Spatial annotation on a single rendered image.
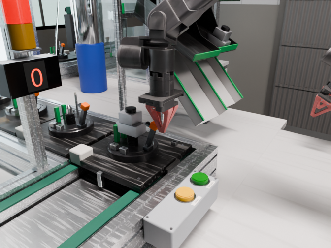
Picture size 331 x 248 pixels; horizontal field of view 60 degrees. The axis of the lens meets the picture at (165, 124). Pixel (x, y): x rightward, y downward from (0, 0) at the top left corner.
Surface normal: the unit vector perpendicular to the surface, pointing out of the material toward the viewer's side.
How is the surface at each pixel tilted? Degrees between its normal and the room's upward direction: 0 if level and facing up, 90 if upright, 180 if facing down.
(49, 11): 90
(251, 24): 90
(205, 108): 45
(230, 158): 0
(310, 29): 90
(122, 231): 0
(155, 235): 90
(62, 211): 0
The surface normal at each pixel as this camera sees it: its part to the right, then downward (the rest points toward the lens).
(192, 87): 0.51, -0.45
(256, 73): -0.58, 0.32
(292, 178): 0.00, -0.92
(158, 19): -0.37, 0.10
